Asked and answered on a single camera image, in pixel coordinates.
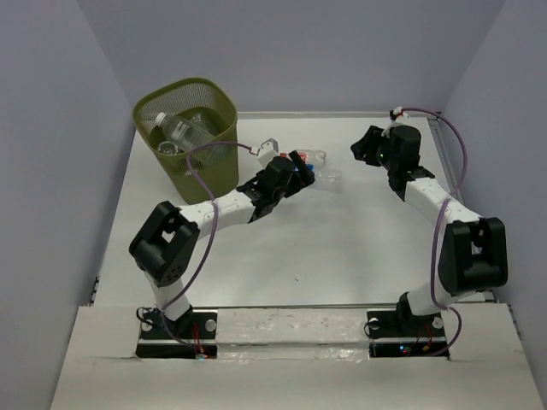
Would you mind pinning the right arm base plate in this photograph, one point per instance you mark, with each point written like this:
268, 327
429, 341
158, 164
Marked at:
389, 337

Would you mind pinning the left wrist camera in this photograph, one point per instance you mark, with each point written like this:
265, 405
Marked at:
267, 151

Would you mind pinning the square bottle cream label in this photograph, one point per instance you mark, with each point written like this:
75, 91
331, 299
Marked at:
180, 131

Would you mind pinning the blue label clear bottle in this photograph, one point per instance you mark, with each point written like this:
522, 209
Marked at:
326, 178

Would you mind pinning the red cap clear bottle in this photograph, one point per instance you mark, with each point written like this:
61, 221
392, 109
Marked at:
317, 158

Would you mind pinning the clear capless bottle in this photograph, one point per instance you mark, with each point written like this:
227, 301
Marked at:
202, 120

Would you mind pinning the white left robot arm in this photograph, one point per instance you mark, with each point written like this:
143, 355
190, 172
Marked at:
164, 245

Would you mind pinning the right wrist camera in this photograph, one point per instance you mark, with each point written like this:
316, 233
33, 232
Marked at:
398, 117

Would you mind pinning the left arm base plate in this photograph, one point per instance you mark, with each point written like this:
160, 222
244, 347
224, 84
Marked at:
190, 338

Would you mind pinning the olive green slatted bin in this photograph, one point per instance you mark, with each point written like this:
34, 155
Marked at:
215, 163

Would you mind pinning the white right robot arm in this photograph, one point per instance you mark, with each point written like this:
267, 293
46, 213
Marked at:
469, 251

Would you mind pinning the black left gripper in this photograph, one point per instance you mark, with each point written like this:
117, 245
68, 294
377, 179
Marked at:
299, 179

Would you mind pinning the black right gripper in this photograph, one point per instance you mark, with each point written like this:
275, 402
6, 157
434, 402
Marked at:
359, 149

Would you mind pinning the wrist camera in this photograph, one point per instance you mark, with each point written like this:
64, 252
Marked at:
267, 151
398, 117

